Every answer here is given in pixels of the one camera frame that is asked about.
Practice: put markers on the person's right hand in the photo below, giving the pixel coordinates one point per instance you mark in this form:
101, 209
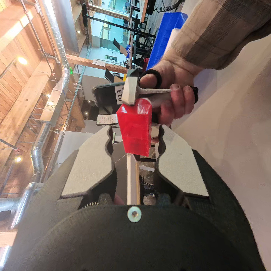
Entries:
178, 84

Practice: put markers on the silver ceiling duct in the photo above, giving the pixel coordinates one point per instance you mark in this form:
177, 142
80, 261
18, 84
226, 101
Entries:
42, 139

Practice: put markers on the red plastic block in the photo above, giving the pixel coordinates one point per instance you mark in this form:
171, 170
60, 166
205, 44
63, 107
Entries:
134, 127

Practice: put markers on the blue plastic bin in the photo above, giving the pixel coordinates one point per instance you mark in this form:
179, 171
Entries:
167, 38

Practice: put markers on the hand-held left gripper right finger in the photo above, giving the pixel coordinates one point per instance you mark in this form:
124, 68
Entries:
182, 169

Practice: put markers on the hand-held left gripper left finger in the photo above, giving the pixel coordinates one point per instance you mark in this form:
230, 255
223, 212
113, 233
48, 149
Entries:
87, 169

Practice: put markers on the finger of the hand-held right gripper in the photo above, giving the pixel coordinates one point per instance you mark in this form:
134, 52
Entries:
131, 91

